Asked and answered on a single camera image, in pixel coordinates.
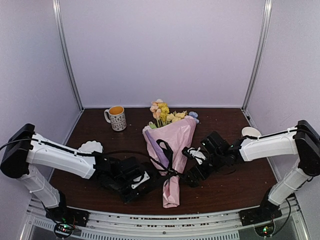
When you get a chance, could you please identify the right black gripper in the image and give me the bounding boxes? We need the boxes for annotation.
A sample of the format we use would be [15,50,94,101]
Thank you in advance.
[182,151,225,187]

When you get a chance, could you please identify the black ribbon gold lettering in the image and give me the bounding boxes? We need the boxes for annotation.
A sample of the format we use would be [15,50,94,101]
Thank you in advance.
[149,139,185,185]

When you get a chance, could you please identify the purple wrapping paper sheet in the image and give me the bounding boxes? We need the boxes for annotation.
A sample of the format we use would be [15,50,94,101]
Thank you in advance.
[142,116,197,208]

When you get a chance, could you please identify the bright yellow fake flower stem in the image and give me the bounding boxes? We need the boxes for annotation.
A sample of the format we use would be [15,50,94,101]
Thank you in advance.
[158,102,170,126]

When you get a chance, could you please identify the peach fake flower stem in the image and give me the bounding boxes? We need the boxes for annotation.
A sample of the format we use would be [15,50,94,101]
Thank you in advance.
[150,98,164,128]

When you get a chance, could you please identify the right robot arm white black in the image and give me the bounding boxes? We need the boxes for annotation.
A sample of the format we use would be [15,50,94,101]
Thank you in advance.
[182,120,320,221]

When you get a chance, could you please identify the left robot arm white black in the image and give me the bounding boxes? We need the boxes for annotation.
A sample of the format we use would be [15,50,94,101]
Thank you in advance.
[0,123,166,222]

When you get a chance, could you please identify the white scalloped bowl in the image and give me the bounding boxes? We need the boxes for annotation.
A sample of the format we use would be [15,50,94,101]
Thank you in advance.
[78,140,104,153]

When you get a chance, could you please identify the white floral mug yellow inside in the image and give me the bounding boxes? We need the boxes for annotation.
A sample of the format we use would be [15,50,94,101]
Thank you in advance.
[104,106,127,132]

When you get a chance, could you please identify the small white floral cup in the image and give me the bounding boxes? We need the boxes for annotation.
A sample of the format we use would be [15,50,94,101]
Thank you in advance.
[241,126,262,140]

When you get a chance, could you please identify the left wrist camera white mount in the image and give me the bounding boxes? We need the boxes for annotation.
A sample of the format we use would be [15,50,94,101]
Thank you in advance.
[131,171,150,189]

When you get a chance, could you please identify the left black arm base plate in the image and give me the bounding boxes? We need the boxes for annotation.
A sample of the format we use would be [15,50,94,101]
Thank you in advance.
[45,207,90,227]

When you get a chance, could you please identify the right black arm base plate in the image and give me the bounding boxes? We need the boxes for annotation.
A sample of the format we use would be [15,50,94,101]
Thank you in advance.
[238,207,282,226]

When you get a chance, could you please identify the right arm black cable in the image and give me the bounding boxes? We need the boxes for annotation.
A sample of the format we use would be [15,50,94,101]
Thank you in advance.
[282,194,295,223]

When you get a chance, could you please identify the aluminium front rail frame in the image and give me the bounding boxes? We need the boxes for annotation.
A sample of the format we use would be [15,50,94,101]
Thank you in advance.
[18,197,311,240]

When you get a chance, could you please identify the right aluminium corner post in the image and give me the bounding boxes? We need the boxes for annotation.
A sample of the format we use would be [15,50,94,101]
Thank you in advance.
[241,0,273,112]

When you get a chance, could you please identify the aluminium corner post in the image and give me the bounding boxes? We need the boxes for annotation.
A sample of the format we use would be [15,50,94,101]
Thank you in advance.
[241,0,273,112]
[52,0,84,112]

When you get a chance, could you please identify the left aluminium corner post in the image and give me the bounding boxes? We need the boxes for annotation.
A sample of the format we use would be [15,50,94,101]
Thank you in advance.
[52,0,84,112]

